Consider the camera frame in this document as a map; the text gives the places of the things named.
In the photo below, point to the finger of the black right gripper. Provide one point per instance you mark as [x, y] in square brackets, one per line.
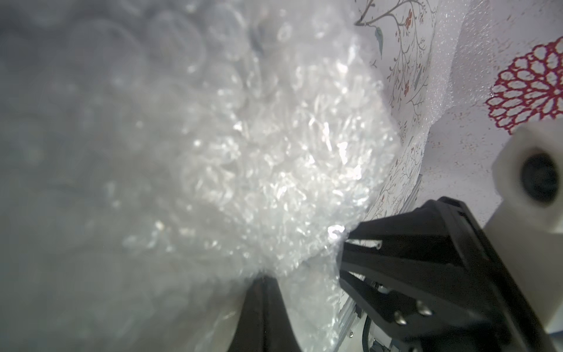
[423, 234]
[388, 291]

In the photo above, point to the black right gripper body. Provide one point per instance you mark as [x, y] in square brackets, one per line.
[479, 305]

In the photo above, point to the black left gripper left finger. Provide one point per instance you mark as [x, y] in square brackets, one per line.
[249, 334]

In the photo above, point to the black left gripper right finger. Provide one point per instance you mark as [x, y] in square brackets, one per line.
[278, 332]

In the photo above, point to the clear bubble wrap sheet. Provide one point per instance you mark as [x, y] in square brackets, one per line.
[158, 156]
[455, 70]

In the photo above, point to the floral table mat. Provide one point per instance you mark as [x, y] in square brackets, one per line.
[400, 35]

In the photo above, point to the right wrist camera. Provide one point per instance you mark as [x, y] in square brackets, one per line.
[526, 229]

